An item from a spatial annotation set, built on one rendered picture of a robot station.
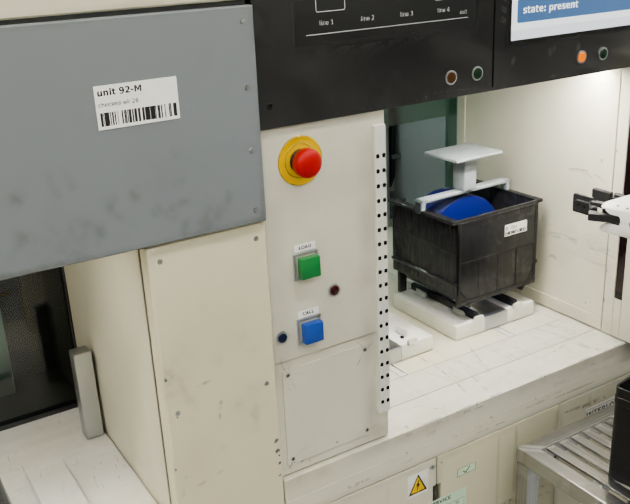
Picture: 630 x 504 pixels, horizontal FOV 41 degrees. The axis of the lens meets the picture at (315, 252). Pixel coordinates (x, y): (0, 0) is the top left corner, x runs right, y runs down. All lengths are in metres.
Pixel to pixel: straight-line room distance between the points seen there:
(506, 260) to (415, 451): 0.47
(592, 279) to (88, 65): 1.12
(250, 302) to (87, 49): 0.40
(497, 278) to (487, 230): 0.11
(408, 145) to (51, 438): 1.24
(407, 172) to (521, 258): 0.65
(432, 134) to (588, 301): 0.67
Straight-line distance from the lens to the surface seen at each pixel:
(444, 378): 1.57
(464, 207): 1.74
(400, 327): 1.65
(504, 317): 1.77
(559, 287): 1.82
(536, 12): 1.36
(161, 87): 1.02
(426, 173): 2.25
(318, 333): 1.21
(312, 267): 1.17
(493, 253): 1.69
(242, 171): 1.08
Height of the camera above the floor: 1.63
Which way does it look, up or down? 21 degrees down
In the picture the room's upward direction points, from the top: 3 degrees counter-clockwise
